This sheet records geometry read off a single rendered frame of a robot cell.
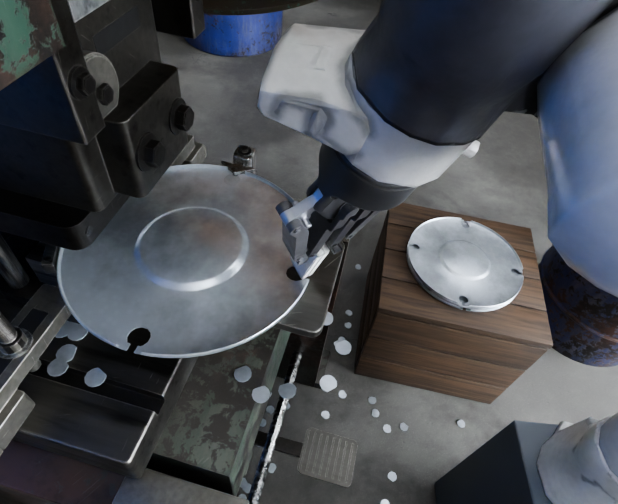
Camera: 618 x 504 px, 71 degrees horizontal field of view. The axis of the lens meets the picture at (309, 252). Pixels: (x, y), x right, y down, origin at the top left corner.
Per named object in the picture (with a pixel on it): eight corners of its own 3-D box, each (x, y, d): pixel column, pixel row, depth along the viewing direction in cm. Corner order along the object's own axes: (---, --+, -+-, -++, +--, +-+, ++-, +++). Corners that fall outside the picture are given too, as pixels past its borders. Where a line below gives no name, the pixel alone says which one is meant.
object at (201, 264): (141, 149, 62) (140, 144, 62) (336, 197, 60) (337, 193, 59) (-3, 313, 44) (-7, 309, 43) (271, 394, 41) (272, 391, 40)
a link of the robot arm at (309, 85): (522, 120, 25) (467, 172, 30) (407, -30, 28) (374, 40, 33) (350, 185, 20) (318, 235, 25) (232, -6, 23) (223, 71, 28)
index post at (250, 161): (257, 193, 70) (257, 143, 62) (251, 206, 68) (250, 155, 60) (240, 189, 70) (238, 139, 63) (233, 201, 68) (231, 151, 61)
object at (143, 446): (268, 208, 76) (269, 181, 72) (140, 481, 47) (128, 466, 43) (110, 169, 79) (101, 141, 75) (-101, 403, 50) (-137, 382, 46)
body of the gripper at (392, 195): (365, 203, 27) (322, 260, 35) (461, 164, 30) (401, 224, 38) (306, 109, 28) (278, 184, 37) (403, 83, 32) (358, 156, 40)
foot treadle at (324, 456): (354, 448, 103) (358, 441, 99) (346, 493, 96) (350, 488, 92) (124, 379, 109) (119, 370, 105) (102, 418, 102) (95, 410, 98)
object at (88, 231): (183, 150, 55) (177, 111, 50) (92, 270, 42) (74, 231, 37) (66, 122, 56) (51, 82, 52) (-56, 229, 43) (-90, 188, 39)
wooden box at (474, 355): (482, 297, 149) (530, 227, 122) (491, 404, 124) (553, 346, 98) (367, 273, 151) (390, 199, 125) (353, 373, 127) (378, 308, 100)
